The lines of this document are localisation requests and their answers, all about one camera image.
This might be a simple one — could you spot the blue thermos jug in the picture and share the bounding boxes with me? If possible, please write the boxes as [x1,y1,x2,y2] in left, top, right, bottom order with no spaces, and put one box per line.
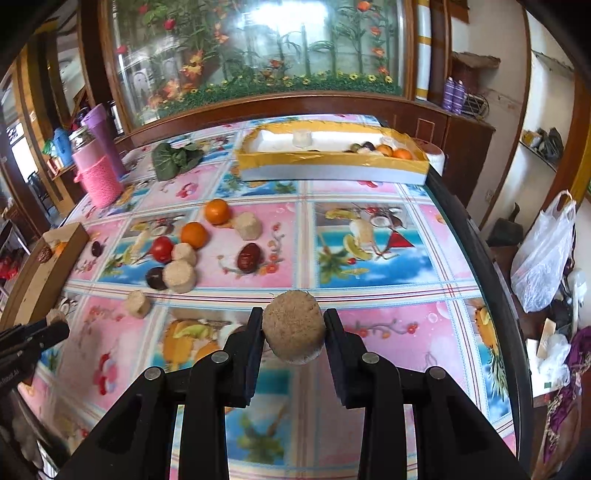
[52,127,73,168]

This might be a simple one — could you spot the beige cake large front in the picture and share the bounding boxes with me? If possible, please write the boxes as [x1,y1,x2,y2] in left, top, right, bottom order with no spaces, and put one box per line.
[162,260,197,294]

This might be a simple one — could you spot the brown cardboard tray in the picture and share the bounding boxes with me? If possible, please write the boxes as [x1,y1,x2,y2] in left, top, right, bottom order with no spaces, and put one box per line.
[1,222,89,331]

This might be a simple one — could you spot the purple thermos bottle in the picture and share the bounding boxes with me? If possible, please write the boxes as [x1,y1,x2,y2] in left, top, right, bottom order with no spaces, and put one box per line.
[82,104,127,179]

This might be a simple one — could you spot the green leafy vegetable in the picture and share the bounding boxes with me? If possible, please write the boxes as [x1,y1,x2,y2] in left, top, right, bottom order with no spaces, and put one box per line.
[151,142,204,181]

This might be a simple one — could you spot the beige cake small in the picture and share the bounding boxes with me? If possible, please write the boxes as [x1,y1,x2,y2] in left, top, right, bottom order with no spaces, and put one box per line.
[171,242,197,267]

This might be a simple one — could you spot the purple bottles on cabinet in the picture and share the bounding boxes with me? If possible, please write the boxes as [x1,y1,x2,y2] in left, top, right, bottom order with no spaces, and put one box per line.
[442,77,467,115]

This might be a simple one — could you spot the white plastic bag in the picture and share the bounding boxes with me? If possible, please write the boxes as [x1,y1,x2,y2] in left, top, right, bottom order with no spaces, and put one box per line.
[510,190,576,313]

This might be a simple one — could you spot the yellow taped white box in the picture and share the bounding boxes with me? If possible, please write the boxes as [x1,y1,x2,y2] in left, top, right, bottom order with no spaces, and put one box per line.
[235,120,431,185]

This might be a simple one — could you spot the red tomato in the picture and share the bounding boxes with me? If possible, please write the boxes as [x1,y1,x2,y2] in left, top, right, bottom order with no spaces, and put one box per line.
[149,236,174,264]

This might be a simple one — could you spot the red jujube date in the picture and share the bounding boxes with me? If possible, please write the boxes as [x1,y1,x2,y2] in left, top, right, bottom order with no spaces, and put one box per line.
[236,242,263,274]

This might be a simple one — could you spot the pink knit-sleeved flask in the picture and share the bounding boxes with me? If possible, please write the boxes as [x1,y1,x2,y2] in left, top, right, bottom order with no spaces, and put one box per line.
[72,139,123,209]

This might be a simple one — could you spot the dark plum in tray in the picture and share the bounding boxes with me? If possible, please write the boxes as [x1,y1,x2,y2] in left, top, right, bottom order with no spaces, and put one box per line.
[91,241,103,258]

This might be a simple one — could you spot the beige round cake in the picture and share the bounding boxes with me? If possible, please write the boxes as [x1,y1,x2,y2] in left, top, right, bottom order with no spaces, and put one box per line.
[263,290,325,365]

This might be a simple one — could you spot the colourful fruit print tablecloth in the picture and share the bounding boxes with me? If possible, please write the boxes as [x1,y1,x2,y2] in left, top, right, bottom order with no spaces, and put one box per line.
[17,115,519,479]

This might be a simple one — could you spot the orange tangerine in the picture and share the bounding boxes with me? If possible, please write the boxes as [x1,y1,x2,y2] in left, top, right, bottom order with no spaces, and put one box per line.
[180,222,209,250]
[204,198,232,226]

